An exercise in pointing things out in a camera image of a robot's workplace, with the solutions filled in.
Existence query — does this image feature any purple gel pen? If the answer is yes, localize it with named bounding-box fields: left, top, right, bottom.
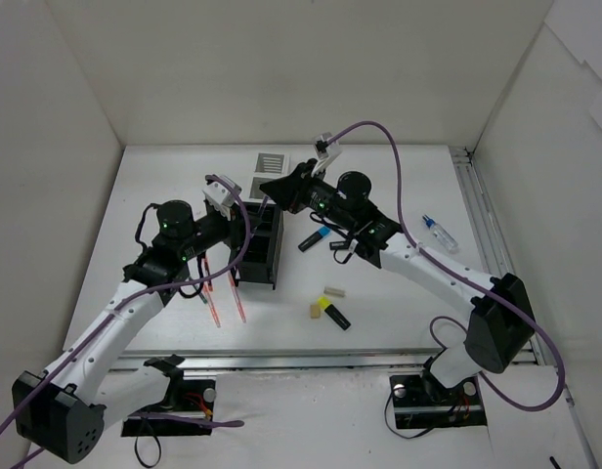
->
left=258, top=195, right=269, bottom=218

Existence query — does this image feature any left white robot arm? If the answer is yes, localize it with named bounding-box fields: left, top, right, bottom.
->
left=12, top=200, right=250, bottom=464

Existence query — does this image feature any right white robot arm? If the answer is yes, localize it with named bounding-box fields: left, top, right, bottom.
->
left=260, top=160, right=534, bottom=403

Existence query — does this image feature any white two-slot container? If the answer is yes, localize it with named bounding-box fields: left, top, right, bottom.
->
left=248, top=151, right=290, bottom=201

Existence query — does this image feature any blue cap highlighter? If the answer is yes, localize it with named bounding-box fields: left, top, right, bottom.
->
left=298, top=227, right=331, bottom=252

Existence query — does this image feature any black two-slot container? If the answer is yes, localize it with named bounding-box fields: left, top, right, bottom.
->
left=232, top=204, right=283, bottom=290

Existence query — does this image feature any green cap highlighter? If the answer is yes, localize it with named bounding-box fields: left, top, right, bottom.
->
left=329, top=240, right=350, bottom=251

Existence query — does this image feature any long beige eraser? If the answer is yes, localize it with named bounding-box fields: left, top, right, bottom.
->
left=323, top=286, right=346, bottom=298

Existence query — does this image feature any yellow cap highlighter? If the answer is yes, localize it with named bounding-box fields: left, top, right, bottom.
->
left=317, top=296, right=351, bottom=331

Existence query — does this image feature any small tan eraser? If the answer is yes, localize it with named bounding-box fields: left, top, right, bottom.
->
left=310, top=304, right=322, bottom=319

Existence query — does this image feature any clear blue-tip glue bottle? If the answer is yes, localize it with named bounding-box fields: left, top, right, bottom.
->
left=422, top=214, right=459, bottom=254

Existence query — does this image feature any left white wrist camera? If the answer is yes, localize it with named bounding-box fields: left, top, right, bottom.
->
left=202, top=175, right=241, bottom=221

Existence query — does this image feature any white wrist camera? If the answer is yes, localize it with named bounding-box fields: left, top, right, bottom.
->
left=202, top=175, right=241, bottom=221
left=312, top=132, right=342, bottom=177

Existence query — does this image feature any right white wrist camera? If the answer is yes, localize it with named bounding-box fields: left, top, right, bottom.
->
left=312, top=132, right=342, bottom=177

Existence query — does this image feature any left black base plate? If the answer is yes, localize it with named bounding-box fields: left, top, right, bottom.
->
left=120, top=377, right=216, bottom=438

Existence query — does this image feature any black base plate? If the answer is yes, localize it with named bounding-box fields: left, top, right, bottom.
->
left=388, top=374, right=488, bottom=433
left=120, top=377, right=216, bottom=438

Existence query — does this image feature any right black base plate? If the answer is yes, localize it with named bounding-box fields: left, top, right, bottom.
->
left=388, top=374, right=488, bottom=433

